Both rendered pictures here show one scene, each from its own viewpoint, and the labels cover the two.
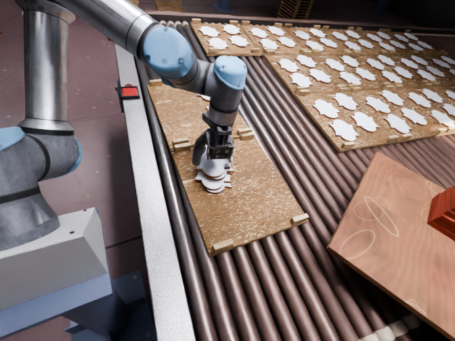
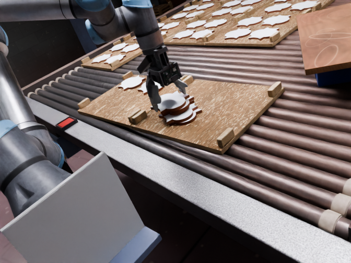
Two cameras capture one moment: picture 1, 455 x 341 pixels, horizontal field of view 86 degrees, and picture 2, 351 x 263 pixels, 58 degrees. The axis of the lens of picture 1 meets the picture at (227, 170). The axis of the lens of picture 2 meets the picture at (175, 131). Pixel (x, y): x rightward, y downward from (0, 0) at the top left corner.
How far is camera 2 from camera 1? 0.48 m
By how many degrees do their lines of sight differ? 20
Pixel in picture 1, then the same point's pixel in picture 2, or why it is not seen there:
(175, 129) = (124, 115)
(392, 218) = (341, 31)
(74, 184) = not seen: outside the picture
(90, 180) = not seen: outside the picture
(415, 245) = not seen: outside the picture
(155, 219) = (155, 166)
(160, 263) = (184, 183)
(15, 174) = (28, 145)
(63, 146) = (46, 138)
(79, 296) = (132, 253)
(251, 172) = (210, 95)
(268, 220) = (250, 107)
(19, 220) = (49, 172)
